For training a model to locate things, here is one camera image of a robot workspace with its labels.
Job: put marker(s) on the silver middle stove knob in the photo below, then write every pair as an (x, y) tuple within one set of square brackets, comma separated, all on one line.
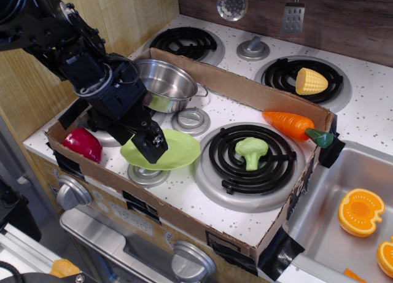
[(192, 121)]

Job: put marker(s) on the silver stove knob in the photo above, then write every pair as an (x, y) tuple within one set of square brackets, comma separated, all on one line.
[(192, 121), (253, 50), (146, 178)]

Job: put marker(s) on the silver oven door handle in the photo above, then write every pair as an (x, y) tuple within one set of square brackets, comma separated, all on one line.
[(122, 256)]

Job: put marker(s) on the silver front stove knob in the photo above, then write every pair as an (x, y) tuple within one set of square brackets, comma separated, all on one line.
[(146, 178)]

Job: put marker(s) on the silver oven knob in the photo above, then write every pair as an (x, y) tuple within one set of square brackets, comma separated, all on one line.
[(72, 194), (191, 264)]

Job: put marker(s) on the stainless steel pot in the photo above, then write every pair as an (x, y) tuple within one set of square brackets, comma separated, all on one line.
[(169, 88)]

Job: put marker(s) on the green toy broccoli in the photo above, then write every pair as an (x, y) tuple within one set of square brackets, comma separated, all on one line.
[(251, 149)]

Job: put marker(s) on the hanging metal strainer ladle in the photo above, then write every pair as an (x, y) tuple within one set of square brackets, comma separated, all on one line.
[(232, 10)]

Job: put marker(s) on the yellow toy corn cob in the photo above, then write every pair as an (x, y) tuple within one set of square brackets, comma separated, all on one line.
[(310, 82)]

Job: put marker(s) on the silver back stove knob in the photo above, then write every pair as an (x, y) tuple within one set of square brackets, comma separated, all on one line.
[(253, 50)]

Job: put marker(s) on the small orange piece in sink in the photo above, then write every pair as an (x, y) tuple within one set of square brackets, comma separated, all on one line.
[(353, 275)]

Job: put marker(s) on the right silver oven knob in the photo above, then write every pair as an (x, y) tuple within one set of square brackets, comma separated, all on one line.
[(191, 264)]

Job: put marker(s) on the red toy bell pepper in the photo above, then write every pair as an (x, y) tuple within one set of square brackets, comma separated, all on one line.
[(83, 142)]

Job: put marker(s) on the back right black burner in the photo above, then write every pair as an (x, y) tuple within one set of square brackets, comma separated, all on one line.
[(282, 73)]

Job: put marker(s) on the front right black burner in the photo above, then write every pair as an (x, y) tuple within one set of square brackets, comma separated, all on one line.
[(220, 173)]

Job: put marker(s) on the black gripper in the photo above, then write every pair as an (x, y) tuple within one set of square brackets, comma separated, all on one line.
[(111, 85)]

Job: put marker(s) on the light green plastic plate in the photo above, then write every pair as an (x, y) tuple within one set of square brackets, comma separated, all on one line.
[(183, 150)]

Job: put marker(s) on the orange toy carrot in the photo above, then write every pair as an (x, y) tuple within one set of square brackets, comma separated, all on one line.
[(298, 127)]

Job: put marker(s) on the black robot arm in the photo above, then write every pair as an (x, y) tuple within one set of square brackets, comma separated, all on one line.
[(55, 34)]

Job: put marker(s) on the large orange fruit half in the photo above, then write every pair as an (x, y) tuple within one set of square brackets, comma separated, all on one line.
[(359, 212)]

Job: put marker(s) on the brown cardboard fence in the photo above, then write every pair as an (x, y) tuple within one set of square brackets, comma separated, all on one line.
[(177, 209)]

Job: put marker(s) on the left silver oven knob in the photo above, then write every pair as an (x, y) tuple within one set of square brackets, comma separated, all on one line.
[(72, 194)]

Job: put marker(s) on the hanging metal slotted spatula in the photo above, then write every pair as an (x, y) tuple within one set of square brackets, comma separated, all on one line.
[(293, 17)]

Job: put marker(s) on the small orange fruit half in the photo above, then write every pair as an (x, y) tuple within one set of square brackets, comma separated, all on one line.
[(384, 257)]

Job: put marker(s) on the orange object bottom left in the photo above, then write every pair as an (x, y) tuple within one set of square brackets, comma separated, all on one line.
[(63, 268)]

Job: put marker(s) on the stainless steel sink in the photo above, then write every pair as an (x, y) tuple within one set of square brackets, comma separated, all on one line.
[(329, 250)]

